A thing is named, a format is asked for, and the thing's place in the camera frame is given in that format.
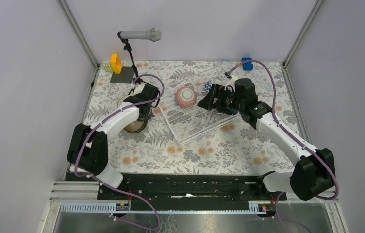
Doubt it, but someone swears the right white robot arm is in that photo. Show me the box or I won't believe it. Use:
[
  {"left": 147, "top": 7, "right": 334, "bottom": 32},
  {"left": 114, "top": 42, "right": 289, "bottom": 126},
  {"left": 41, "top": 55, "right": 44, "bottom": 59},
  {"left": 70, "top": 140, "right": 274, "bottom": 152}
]
[{"left": 197, "top": 79, "right": 337, "bottom": 201}]

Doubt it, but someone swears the blue white zigzag bowl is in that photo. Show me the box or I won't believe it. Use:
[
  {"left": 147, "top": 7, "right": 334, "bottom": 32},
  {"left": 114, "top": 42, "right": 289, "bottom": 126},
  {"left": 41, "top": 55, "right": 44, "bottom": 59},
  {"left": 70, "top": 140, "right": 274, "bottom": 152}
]
[{"left": 203, "top": 81, "right": 213, "bottom": 93}]

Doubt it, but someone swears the teal bowl cream interior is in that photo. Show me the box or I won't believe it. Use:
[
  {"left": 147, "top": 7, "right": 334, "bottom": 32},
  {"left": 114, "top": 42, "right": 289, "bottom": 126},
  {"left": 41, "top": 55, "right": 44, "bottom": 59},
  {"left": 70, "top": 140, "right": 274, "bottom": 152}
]
[{"left": 117, "top": 95, "right": 134, "bottom": 108}]

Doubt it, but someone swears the white wire dish rack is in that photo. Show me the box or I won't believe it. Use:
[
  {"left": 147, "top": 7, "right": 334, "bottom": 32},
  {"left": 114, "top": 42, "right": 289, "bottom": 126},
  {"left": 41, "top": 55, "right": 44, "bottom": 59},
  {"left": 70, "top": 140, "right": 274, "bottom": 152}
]
[{"left": 159, "top": 65, "right": 241, "bottom": 145}]

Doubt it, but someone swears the floral table mat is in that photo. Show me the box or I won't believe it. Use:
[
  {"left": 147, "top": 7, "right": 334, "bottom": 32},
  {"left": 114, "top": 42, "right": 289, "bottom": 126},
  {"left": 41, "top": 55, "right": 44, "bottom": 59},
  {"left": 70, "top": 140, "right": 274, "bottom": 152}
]
[{"left": 84, "top": 61, "right": 299, "bottom": 175}]

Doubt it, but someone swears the purple cable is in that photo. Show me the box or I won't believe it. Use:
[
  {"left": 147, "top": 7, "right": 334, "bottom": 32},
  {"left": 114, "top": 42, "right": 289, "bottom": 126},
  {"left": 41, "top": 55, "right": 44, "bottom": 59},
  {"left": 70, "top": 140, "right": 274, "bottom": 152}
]
[
  {"left": 73, "top": 74, "right": 165, "bottom": 233},
  {"left": 224, "top": 59, "right": 340, "bottom": 233}
]

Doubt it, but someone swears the blue toy block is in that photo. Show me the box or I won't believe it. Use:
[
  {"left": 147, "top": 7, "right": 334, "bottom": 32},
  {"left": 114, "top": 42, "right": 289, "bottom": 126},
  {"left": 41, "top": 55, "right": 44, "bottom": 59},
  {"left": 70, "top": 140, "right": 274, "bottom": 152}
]
[{"left": 241, "top": 57, "right": 254, "bottom": 71}]

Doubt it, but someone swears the pink patterned bowl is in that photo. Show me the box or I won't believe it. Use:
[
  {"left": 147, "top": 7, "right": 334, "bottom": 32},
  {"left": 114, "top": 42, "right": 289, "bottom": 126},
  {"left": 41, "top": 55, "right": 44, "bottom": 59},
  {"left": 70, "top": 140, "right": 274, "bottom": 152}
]
[{"left": 174, "top": 86, "right": 197, "bottom": 109}]

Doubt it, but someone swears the yellow toy block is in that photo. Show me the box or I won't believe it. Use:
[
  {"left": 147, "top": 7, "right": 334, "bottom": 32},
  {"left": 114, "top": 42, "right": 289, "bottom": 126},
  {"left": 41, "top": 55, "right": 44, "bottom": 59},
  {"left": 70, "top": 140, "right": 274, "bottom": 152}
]
[{"left": 110, "top": 53, "right": 123, "bottom": 74}]

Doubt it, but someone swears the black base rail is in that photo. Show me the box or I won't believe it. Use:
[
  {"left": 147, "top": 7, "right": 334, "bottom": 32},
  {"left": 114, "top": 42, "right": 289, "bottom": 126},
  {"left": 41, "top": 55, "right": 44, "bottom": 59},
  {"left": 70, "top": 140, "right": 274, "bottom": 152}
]
[{"left": 97, "top": 172, "right": 288, "bottom": 212}]

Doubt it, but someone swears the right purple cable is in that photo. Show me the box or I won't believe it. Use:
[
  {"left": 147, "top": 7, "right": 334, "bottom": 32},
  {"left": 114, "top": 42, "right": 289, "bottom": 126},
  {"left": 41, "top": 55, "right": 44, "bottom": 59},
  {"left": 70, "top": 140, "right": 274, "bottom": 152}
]
[{"left": 224, "top": 59, "right": 340, "bottom": 233}]

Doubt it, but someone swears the dark blue floral bowl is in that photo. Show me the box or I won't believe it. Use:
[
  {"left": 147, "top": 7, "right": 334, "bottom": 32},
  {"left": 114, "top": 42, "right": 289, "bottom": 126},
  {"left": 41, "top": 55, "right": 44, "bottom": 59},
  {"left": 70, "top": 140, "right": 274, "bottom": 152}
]
[{"left": 225, "top": 109, "right": 238, "bottom": 115}]

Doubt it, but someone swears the light green celadon bowl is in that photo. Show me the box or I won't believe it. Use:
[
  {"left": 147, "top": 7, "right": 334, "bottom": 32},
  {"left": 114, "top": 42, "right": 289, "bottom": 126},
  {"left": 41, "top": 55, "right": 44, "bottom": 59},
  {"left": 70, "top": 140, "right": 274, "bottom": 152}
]
[{"left": 124, "top": 120, "right": 148, "bottom": 133}]

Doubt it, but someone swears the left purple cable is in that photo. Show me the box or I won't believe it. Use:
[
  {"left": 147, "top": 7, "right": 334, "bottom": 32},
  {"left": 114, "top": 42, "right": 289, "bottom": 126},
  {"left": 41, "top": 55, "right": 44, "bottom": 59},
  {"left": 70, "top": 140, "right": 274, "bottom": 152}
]
[{"left": 73, "top": 74, "right": 165, "bottom": 233}]

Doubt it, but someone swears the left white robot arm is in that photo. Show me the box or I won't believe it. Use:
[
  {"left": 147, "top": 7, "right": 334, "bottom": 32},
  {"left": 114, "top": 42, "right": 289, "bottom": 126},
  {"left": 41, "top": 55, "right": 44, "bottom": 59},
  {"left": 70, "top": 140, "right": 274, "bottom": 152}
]
[{"left": 67, "top": 84, "right": 161, "bottom": 200}]

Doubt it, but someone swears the light green toy block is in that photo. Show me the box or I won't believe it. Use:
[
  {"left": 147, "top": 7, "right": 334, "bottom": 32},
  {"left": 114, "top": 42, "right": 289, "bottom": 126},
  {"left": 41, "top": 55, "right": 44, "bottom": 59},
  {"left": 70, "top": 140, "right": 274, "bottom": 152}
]
[{"left": 101, "top": 63, "right": 114, "bottom": 73}]

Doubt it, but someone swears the grey microphone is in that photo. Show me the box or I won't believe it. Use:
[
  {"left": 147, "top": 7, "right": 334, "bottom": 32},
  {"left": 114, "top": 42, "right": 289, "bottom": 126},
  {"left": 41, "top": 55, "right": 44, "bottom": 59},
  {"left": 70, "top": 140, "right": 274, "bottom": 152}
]
[{"left": 117, "top": 28, "right": 162, "bottom": 42}]

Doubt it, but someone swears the black microphone tripod stand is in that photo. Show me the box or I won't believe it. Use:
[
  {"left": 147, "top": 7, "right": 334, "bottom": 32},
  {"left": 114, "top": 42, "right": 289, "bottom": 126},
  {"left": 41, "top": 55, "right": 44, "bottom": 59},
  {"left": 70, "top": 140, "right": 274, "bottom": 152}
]
[{"left": 120, "top": 38, "right": 139, "bottom": 77}]

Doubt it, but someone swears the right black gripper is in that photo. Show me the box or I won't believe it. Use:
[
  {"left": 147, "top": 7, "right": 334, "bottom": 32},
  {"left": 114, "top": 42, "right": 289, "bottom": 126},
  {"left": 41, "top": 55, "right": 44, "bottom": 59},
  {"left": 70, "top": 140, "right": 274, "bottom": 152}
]
[{"left": 197, "top": 84, "right": 244, "bottom": 114}]

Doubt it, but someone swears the grey toy baseplate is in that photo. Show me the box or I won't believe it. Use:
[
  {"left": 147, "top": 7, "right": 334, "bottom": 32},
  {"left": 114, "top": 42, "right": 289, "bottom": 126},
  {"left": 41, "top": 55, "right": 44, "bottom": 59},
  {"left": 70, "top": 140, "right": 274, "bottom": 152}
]
[{"left": 110, "top": 66, "right": 135, "bottom": 84}]

